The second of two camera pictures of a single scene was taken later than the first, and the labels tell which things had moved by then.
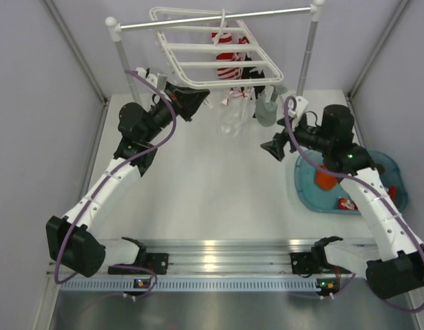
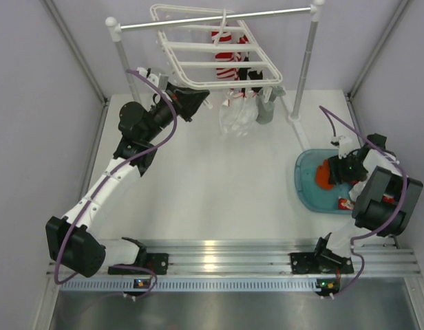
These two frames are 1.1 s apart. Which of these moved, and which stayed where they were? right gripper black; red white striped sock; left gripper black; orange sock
Moved: right gripper black
Stayed: red white striped sock; orange sock; left gripper black
